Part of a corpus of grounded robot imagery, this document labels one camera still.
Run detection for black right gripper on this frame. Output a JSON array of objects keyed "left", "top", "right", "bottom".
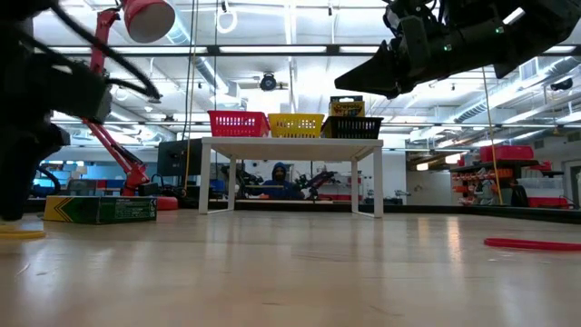
[{"left": 334, "top": 0, "right": 459, "bottom": 99}]

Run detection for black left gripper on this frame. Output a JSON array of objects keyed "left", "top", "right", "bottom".
[{"left": 0, "top": 123, "right": 72, "bottom": 223}]

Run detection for yellow rubber band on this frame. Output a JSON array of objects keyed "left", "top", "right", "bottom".
[{"left": 0, "top": 224, "right": 46, "bottom": 241}]

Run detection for black plastic basket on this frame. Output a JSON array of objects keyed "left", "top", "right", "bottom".
[{"left": 320, "top": 115, "right": 385, "bottom": 140}]

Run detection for yellow plastic basket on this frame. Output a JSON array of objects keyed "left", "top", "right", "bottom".
[{"left": 267, "top": 113, "right": 326, "bottom": 139}]

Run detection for red plastic basket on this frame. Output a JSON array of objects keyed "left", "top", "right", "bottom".
[{"left": 207, "top": 110, "right": 271, "bottom": 138}]

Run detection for red rubber band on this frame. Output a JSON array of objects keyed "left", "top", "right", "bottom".
[{"left": 483, "top": 237, "right": 581, "bottom": 253}]

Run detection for red desk lamp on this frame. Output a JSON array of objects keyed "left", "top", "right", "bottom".
[{"left": 81, "top": 0, "right": 180, "bottom": 212}]

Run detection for black overhead light beam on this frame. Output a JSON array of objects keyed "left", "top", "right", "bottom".
[{"left": 49, "top": 44, "right": 581, "bottom": 58}]

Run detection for white perforated riser shelf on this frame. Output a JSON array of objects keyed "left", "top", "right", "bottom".
[{"left": 198, "top": 136, "right": 385, "bottom": 214}]

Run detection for black shelf cart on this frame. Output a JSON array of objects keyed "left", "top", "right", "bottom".
[{"left": 448, "top": 158, "right": 566, "bottom": 205}]

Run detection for red storage bins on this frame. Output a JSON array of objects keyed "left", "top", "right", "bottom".
[{"left": 479, "top": 144, "right": 536, "bottom": 164}]

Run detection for person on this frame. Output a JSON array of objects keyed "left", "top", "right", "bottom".
[{"left": 261, "top": 162, "right": 306, "bottom": 201}]

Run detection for black computer monitor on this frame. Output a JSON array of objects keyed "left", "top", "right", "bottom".
[{"left": 157, "top": 138, "right": 203, "bottom": 177}]

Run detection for black ceiling device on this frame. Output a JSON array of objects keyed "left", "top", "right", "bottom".
[{"left": 549, "top": 76, "right": 574, "bottom": 92}]

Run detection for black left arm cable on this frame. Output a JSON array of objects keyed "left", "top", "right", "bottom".
[{"left": 35, "top": 165, "right": 63, "bottom": 196}]

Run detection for black ceiling camera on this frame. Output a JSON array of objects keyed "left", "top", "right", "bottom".
[{"left": 259, "top": 72, "right": 278, "bottom": 93}]

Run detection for yellow hanging rope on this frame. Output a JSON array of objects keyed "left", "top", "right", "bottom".
[
  {"left": 480, "top": 67, "right": 504, "bottom": 204},
  {"left": 183, "top": 0, "right": 200, "bottom": 192}
]

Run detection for white cable ring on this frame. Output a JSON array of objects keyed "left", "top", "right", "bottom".
[{"left": 215, "top": 8, "right": 238, "bottom": 35}]

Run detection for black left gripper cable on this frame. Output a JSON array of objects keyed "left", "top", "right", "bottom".
[{"left": 47, "top": 2, "right": 163, "bottom": 101}]

